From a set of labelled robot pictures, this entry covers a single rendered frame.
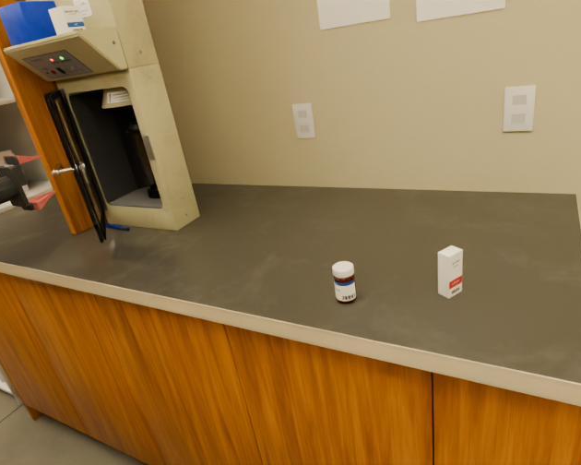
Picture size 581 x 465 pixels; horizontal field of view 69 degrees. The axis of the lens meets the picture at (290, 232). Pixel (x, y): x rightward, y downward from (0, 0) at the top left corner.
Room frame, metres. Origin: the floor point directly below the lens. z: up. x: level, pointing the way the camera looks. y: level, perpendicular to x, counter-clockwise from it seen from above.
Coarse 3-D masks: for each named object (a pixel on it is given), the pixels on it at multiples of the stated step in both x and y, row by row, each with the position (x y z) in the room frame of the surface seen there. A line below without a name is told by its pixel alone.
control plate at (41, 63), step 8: (32, 56) 1.25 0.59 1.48; (40, 56) 1.23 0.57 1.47; (48, 56) 1.22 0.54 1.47; (56, 56) 1.21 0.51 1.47; (64, 56) 1.20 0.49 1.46; (72, 56) 1.19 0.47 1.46; (32, 64) 1.28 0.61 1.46; (40, 64) 1.27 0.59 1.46; (48, 64) 1.25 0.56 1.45; (56, 64) 1.24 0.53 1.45; (64, 64) 1.23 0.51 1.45; (72, 64) 1.22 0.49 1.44; (80, 64) 1.21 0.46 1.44; (48, 72) 1.29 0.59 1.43; (56, 72) 1.28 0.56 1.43; (72, 72) 1.26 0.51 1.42; (80, 72) 1.24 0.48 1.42; (88, 72) 1.23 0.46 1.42
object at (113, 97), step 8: (112, 88) 1.30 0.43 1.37; (120, 88) 1.29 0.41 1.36; (104, 96) 1.31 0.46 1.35; (112, 96) 1.29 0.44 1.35; (120, 96) 1.28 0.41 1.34; (128, 96) 1.28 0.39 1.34; (104, 104) 1.30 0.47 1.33; (112, 104) 1.28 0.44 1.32; (120, 104) 1.27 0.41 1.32; (128, 104) 1.27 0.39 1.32
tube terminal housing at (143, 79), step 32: (32, 0) 1.35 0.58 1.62; (64, 0) 1.29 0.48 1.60; (96, 0) 1.22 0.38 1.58; (128, 0) 1.25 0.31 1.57; (128, 32) 1.23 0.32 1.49; (128, 64) 1.20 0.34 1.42; (160, 96) 1.27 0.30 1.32; (160, 128) 1.24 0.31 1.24; (160, 160) 1.21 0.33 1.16; (160, 192) 1.21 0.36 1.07; (192, 192) 1.29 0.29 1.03; (128, 224) 1.32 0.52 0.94; (160, 224) 1.23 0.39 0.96
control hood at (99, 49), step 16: (80, 32) 1.11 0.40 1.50; (96, 32) 1.14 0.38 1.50; (112, 32) 1.18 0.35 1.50; (16, 48) 1.24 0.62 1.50; (32, 48) 1.21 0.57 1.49; (48, 48) 1.19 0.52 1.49; (64, 48) 1.17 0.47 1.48; (80, 48) 1.15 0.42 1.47; (96, 48) 1.13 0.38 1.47; (112, 48) 1.17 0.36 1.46; (96, 64) 1.19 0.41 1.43; (112, 64) 1.17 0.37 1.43; (48, 80) 1.34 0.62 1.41
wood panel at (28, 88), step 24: (0, 0) 1.37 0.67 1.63; (24, 0) 1.42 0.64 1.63; (0, 24) 1.34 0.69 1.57; (0, 48) 1.32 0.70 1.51; (24, 72) 1.35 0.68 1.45; (24, 96) 1.33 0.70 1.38; (24, 120) 1.34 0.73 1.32; (48, 120) 1.37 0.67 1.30; (48, 144) 1.34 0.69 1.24; (48, 168) 1.33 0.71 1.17; (72, 192) 1.36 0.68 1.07; (72, 216) 1.33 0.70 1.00
